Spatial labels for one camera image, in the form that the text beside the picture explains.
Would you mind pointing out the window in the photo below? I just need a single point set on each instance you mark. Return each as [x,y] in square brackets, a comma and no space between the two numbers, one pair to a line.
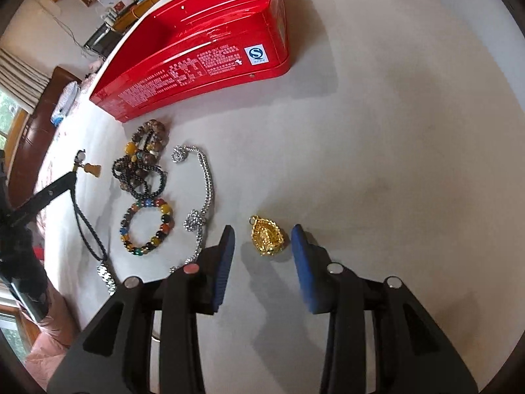
[8,115]

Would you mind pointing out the brown wooden furniture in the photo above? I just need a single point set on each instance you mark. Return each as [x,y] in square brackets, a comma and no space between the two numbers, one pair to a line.
[37,131]

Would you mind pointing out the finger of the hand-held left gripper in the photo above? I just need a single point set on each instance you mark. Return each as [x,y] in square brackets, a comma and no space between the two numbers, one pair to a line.
[45,195]

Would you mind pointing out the red tin box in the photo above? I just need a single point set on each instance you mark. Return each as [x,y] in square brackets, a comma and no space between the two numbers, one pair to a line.
[197,20]

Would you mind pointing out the white blue cloth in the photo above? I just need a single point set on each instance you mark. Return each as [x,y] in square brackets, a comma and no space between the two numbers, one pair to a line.
[65,100]

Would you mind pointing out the black office chair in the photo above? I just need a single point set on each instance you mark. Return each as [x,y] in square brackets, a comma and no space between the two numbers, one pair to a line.
[100,39]

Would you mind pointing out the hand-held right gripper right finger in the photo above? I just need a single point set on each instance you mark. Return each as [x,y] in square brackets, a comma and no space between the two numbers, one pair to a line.
[305,273]

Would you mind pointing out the beige curtain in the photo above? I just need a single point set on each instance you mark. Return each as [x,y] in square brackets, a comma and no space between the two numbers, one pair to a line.
[20,78]

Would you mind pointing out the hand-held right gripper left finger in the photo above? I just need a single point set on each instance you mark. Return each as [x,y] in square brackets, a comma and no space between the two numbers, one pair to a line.
[223,273]

